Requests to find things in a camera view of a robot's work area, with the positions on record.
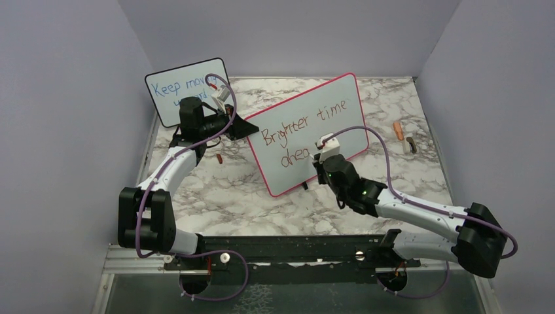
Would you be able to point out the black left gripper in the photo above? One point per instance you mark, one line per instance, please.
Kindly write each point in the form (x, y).
(239, 128)

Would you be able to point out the pink framed whiteboard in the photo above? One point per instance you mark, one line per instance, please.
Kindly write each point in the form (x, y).
(289, 130)

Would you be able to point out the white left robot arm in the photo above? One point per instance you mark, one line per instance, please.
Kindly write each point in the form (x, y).
(146, 220)

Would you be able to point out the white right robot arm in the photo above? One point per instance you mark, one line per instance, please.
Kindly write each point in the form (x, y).
(469, 236)

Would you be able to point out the black framed written whiteboard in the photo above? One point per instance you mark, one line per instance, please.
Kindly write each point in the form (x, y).
(168, 87)

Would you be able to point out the orange marker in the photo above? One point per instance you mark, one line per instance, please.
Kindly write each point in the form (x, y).
(398, 129)

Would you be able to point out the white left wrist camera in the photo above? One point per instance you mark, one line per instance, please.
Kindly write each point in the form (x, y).
(219, 96)

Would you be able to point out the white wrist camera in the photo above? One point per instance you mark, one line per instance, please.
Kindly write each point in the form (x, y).
(219, 96)
(327, 146)

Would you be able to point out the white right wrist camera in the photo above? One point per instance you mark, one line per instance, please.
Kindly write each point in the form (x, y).
(327, 146)

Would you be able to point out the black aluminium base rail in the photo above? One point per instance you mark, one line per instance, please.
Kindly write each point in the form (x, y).
(292, 260)

